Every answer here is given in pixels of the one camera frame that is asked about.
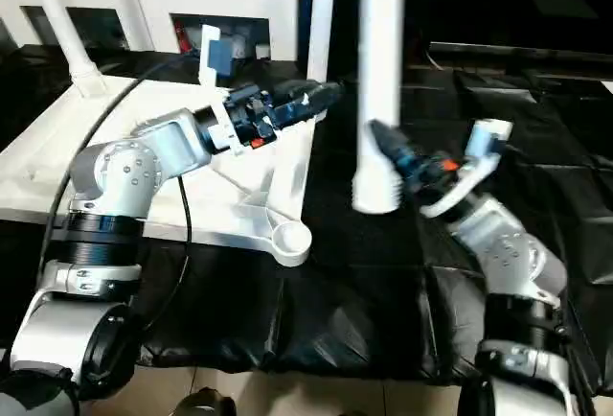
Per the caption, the white plastic table leg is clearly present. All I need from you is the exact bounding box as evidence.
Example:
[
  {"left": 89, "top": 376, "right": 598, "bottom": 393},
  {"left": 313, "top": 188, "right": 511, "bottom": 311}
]
[
  {"left": 306, "top": 0, "right": 340, "bottom": 85},
  {"left": 28, "top": 0, "right": 112, "bottom": 100},
  {"left": 351, "top": 0, "right": 409, "bottom": 217}
]

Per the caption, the white plastic table top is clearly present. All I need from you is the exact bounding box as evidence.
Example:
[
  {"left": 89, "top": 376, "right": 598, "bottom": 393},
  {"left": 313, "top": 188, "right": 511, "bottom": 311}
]
[{"left": 0, "top": 75, "right": 318, "bottom": 269}]

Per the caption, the black plastic mat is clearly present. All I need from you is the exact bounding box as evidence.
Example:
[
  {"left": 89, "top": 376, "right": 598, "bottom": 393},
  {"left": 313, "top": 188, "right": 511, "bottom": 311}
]
[{"left": 0, "top": 44, "right": 613, "bottom": 386}]

